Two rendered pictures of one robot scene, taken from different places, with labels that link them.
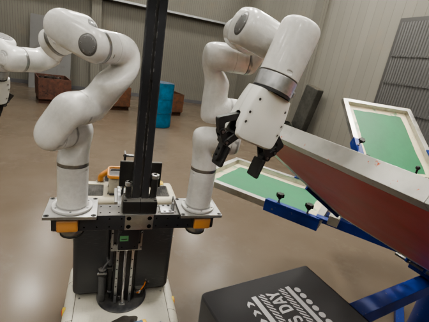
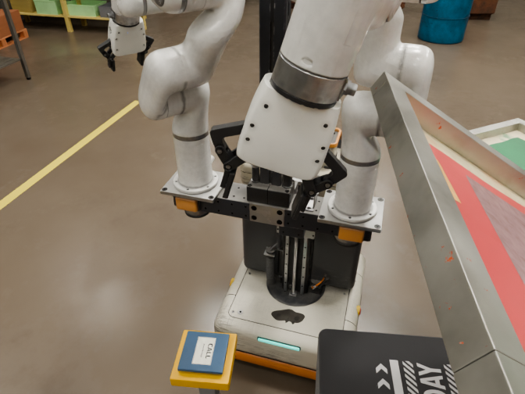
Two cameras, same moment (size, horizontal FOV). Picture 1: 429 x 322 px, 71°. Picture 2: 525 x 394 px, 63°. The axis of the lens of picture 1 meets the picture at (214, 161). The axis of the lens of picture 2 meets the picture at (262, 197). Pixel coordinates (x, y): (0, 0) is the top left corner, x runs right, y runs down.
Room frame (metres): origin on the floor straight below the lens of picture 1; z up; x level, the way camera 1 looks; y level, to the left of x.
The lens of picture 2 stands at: (0.19, -0.31, 1.81)
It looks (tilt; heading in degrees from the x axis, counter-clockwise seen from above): 36 degrees down; 37
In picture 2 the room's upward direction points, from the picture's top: straight up
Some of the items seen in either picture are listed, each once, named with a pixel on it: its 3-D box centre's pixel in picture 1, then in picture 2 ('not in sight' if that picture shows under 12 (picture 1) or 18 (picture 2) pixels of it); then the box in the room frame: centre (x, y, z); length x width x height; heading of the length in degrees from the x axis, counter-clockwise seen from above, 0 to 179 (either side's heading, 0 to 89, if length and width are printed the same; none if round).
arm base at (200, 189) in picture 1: (199, 186); (356, 180); (1.06, 0.04, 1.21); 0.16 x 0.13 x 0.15; 21
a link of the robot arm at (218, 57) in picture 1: (223, 103); (387, 54); (1.03, 0.00, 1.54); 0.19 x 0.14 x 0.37; 107
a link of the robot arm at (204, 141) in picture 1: (209, 148); (369, 126); (1.04, 0.03, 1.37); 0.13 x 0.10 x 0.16; 107
